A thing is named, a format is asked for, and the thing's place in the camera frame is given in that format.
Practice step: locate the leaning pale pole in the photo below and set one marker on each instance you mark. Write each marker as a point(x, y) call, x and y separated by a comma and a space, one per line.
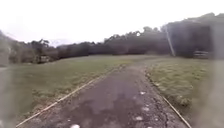
point(170, 43)

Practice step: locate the pale fence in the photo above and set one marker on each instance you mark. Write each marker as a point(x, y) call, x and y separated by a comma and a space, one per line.
point(200, 54)

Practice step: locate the wide grass field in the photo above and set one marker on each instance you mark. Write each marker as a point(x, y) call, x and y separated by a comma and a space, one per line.
point(50, 76)

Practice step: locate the grey gravel path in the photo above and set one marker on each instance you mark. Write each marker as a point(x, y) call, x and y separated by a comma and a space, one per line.
point(113, 100)

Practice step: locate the grass verge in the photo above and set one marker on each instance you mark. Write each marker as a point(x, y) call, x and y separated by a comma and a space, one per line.
point(180, 80)

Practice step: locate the distant row of trees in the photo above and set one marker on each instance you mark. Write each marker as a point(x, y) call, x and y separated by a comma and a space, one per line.
point(126, 45)

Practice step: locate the pale path edge kerb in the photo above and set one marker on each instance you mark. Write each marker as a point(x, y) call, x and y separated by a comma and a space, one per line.
point(63, 98)
point(173, 108)

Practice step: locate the robot's own part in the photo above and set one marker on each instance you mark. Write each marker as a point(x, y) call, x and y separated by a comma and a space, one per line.
point(75, 126)

